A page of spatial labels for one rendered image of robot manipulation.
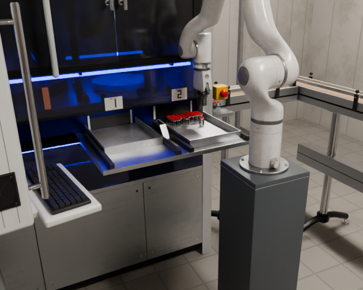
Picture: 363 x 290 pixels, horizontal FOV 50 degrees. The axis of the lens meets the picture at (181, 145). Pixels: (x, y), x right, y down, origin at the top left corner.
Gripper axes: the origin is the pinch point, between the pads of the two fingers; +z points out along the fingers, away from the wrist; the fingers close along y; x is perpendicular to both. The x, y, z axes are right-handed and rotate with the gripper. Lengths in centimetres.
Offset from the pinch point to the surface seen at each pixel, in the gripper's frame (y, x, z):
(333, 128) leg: -3, -88, 28
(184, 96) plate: 13.3, 2.3, 0.5
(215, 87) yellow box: 14.0, -16.4, -1.8
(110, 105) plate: 13.4, 40.9, -0.1
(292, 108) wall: 193, -238, 87
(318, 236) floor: -5, -85, 101
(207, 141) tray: -22.4, 10.0, 11.7
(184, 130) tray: -1.7, 10.6, 12.9
